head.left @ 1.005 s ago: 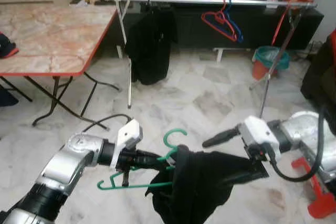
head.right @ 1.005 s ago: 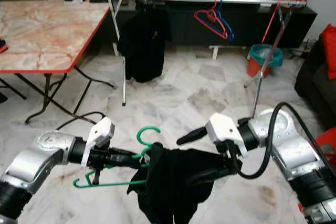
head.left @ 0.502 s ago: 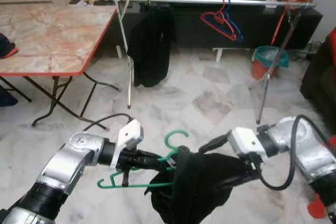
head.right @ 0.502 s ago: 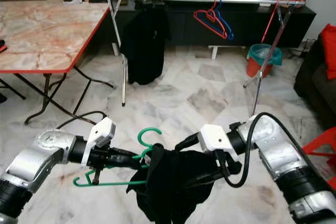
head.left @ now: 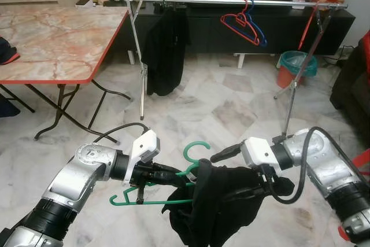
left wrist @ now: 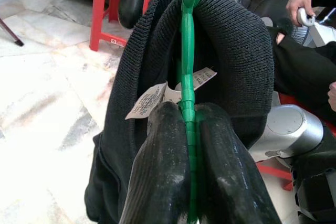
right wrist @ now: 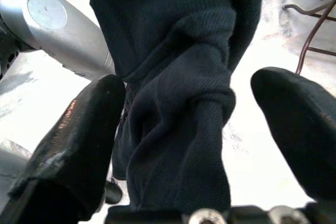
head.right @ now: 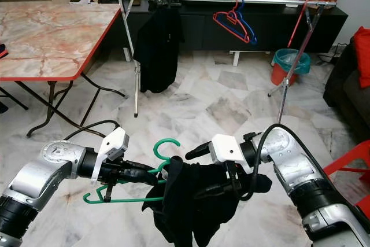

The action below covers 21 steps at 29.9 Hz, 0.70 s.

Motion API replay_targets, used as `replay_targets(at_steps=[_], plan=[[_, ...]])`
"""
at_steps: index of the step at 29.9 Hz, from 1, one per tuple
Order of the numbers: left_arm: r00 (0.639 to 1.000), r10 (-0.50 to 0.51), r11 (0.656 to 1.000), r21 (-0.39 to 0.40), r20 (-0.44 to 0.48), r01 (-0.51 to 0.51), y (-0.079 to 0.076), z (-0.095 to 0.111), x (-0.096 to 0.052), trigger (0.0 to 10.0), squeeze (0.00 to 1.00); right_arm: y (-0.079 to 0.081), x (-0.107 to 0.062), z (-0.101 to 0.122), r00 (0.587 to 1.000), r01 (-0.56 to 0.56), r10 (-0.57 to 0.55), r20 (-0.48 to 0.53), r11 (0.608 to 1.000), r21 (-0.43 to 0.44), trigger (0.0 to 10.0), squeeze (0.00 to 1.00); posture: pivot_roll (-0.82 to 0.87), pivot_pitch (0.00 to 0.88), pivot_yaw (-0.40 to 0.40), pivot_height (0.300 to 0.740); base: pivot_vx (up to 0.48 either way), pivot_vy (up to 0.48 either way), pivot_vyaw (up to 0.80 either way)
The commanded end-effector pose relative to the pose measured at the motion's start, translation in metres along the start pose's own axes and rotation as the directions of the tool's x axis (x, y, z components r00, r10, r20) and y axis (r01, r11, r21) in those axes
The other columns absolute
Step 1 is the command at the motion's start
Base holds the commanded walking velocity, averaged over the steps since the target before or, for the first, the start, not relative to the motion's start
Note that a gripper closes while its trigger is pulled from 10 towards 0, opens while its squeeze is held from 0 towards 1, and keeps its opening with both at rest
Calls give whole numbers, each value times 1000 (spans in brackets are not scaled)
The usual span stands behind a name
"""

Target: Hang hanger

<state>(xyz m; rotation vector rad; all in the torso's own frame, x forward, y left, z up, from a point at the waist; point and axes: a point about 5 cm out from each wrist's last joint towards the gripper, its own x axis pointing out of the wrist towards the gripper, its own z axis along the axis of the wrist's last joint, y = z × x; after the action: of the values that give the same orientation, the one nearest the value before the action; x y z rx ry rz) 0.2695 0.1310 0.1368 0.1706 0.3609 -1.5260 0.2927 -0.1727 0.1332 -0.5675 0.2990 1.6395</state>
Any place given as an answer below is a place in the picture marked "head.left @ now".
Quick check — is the orange waste bin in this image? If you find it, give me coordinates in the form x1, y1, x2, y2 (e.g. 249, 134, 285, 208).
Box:
276, 65, 301, 89

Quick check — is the green plastic bin liner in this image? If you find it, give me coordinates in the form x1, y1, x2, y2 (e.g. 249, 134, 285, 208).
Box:
279, 50, 317, 78

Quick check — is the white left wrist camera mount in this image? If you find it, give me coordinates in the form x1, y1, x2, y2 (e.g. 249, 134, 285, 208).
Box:
123, 130, 161, 185

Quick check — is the red plastic stool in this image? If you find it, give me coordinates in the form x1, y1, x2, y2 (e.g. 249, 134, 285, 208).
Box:
337, 148, 370, 243

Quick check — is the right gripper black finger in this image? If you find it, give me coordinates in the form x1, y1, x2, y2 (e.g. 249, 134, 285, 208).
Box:
228, 185, 267, 200
210, 145, 245, 164

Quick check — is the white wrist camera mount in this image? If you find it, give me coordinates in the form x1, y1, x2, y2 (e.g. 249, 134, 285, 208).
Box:
123, 130, 161, 185
240, 137, 277, 172

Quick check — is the navy polo shirt red-striped collar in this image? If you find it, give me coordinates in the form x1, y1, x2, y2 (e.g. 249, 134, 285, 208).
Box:
0, 36, 21, 118

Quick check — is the dark brown sofa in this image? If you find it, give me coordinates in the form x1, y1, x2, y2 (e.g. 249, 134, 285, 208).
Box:
331, 30, 370, 143

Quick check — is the green plastic hanger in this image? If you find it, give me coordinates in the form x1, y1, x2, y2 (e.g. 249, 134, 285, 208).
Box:
110, 141, 212, 207

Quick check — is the blue plastic hanger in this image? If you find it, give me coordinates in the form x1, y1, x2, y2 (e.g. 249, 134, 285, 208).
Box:
243, 0, 268, 48

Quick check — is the black polo shirt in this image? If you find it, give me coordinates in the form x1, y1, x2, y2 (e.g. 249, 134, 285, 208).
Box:
143, 7, 188, 97

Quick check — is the red plastic hanger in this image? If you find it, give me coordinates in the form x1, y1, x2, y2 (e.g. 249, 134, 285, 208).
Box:
220, 0, 261, 46
298, 5, 320, 50

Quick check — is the red pillow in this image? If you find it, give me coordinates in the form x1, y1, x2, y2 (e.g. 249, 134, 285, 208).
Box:
362, 32, 370, 75

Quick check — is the black TV console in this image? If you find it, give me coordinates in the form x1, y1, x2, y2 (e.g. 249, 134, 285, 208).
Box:
87, 1, 356, 68

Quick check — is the silver metal clothes rack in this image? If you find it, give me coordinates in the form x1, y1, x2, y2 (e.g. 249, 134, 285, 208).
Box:
113, 0, 349, 138

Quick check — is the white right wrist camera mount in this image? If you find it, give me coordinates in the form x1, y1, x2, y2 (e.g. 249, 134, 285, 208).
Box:
240, 137, 277, 172

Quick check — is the black knit shirt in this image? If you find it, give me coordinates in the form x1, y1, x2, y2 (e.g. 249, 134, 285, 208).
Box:
164, 160, 295, 247

